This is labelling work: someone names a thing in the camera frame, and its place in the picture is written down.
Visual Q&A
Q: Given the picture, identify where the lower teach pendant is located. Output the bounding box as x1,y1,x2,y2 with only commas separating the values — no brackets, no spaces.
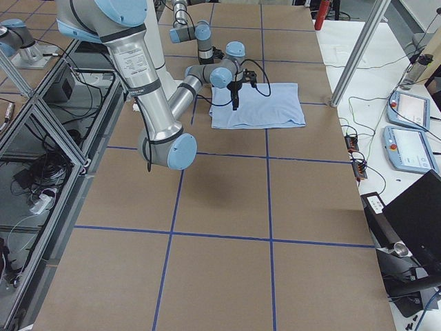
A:
382,126,440,174

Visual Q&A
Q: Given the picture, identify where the orange black electronics board upper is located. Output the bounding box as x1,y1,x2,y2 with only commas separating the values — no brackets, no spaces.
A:
345,135,359,152

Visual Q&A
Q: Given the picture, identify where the black monitor stand box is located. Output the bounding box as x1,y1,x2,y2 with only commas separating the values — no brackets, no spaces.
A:
360,192,440,317

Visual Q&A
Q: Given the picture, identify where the upper teach pendant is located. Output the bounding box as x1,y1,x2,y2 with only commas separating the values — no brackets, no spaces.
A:
387,91,430,131

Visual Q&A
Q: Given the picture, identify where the aluminium frame post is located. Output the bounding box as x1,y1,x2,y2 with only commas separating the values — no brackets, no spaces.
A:
330,0,391,108

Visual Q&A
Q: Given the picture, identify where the orange black electronics board lower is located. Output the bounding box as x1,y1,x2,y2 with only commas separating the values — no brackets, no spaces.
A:
351,159,367,181

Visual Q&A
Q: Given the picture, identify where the clear water bottle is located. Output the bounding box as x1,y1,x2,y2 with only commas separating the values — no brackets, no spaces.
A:
400,54,433,90

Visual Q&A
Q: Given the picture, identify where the light blue t-shirt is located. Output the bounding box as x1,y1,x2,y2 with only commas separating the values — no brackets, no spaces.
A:
209,83,306,130

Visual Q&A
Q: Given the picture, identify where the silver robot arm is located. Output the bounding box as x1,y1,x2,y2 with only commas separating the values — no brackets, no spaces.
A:
56,1,245,170
170,0,224,64

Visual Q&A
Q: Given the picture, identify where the red fire extinguisher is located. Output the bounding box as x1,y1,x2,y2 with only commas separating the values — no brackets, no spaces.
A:
314,0,330,31

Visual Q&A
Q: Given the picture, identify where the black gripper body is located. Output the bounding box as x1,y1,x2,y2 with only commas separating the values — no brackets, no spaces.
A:
211,47,224,62
228,80,243,103

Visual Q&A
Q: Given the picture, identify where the aluminium frame cart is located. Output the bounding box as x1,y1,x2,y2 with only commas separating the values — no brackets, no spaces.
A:
1,41,123,330

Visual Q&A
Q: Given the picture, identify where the black laptop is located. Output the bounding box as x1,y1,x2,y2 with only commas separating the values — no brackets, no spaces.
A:
383,170,440,274

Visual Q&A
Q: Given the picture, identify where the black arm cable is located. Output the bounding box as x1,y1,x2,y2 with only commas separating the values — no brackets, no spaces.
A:
144,59,271,172

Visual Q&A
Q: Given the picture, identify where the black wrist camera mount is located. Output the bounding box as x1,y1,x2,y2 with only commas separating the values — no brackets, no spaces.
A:
242,69,257,89

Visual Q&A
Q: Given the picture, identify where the teach pendant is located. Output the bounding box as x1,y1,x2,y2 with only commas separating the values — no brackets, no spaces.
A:
387,91,430,131
382,126,440,174

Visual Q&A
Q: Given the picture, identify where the orange black electronics board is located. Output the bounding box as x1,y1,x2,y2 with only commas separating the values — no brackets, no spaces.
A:
351,159,367,181
345,135,359,152

